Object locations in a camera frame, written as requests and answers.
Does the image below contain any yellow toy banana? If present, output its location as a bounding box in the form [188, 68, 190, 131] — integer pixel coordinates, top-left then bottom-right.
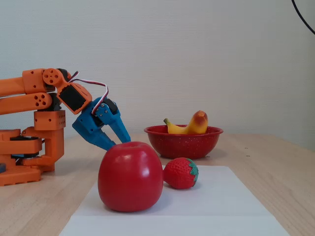
[163, 110, 209, 135]

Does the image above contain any red toy strawberry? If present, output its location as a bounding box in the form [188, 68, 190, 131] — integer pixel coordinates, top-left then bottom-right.
[162, 157, 199, 190]

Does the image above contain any red toy apple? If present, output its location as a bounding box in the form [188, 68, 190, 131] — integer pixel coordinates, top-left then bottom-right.
[97, 141, 164, 213]

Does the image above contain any thin black hanging cable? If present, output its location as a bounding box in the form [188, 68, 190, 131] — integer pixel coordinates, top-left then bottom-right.
[291, 0, 315, 35]

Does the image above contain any white paper sheet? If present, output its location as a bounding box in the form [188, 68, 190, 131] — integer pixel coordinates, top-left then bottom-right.
[71, 165, 275, 217]
[58, 215, 291, 236]

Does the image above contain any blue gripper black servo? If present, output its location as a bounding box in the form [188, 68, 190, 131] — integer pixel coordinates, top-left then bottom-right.
[72, 96, 131, 151]

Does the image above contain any orange robot base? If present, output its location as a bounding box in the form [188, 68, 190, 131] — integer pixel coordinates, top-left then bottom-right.
[0, 127, 65, 187]

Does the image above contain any red speckled enamel bowl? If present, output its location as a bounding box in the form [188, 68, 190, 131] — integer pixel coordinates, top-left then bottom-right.
[144, 124, 224, 160]

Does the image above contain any white red black servo cable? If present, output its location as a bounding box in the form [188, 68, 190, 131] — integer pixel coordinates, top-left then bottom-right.
[66, 71, 109, 115]

